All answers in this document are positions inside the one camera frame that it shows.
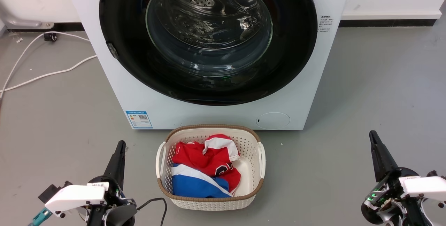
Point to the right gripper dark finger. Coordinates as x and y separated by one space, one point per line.
377 165
386 163

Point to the stainless steel washer drum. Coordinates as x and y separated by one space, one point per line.
205 13

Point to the red and white jersey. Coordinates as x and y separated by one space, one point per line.
195 156

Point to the round white filter cover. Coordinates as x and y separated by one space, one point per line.
273 121

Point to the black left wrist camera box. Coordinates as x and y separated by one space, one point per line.
48 192

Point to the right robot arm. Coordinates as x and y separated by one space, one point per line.
371 215

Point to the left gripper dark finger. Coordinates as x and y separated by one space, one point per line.
113 168
121 170

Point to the blue energy label sticker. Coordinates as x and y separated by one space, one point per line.
139 119

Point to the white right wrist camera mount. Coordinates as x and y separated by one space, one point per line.
425 184

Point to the black round glass washer door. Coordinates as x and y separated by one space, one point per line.
122 27

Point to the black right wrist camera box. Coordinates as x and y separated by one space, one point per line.
433 174

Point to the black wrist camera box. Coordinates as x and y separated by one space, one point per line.
433 174
48 192

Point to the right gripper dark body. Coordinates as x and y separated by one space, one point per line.
388 187

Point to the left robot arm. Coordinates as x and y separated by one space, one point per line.
120 217

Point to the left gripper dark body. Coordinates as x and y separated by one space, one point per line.
115 194

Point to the blue and white garment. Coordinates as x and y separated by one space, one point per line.
190 184

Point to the cream perforated laundry basket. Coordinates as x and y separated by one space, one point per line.
209 203

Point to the white front-load washing machine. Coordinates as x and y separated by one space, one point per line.
313 90

